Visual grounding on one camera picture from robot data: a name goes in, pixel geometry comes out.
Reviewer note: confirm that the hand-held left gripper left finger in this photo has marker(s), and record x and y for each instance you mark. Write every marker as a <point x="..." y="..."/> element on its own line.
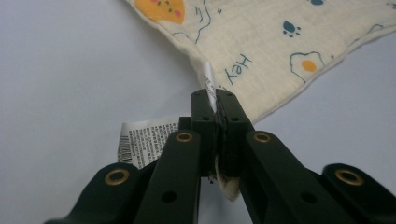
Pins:
<point x="204" y="140"/>

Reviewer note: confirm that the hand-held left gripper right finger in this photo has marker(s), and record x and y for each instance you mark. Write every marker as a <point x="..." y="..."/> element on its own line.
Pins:
<point x="232" y="140"/>

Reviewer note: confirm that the cream printed cloth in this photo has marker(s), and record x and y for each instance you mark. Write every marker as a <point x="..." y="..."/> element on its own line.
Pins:
<point x="264" y="46"/>

